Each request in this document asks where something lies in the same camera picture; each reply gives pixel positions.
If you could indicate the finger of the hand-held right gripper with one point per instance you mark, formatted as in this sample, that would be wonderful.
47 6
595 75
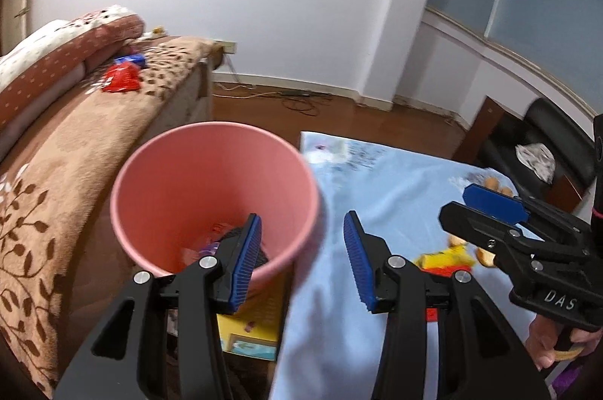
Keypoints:
471 223
494 202

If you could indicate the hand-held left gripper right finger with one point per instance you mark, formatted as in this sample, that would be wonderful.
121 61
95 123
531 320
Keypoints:
358 258

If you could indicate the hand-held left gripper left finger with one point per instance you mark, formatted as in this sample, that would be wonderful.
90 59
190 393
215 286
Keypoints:
245 258

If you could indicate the black foam net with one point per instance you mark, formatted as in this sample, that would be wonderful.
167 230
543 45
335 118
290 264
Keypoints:
262 259

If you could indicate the tan food scrap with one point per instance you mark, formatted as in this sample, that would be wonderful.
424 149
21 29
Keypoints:
484 257
457 240

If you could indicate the purple plastic wrapper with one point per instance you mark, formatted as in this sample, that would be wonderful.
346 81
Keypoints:
208 248

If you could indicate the pink plastic bucket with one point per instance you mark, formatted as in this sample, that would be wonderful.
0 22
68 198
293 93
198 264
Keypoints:
188 174

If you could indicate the person's right hand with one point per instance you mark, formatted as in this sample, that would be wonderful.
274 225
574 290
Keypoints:
541 341

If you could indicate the brown walnut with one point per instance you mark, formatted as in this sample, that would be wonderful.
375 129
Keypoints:
507 192
492 183

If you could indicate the yellow printed box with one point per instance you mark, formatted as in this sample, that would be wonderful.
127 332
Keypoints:
264 310

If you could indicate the white patterned cloth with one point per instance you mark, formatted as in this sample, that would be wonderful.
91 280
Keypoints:
537 160

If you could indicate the light blue floral tablecloth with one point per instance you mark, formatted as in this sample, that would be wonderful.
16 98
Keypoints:
400 193

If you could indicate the black leather armchair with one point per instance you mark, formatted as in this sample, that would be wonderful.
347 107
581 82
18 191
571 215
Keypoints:
541 127

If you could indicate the brown patterned sofa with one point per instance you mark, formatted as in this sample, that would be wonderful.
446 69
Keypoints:
70 174

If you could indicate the red snack packet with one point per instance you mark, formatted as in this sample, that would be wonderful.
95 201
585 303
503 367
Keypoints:
121 79

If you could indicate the blue snack packet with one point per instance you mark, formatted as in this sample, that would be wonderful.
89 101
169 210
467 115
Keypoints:
132 59

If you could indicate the small yellow toy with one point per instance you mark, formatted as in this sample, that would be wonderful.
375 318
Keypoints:
159 32

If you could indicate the polka dot quilt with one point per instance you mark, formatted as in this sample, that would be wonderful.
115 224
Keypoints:
56 51

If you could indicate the wooden bed frame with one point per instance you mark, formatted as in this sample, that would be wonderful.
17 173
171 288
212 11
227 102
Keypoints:
200 94

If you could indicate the wall power socket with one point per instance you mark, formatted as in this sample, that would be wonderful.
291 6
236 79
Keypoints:
227 46

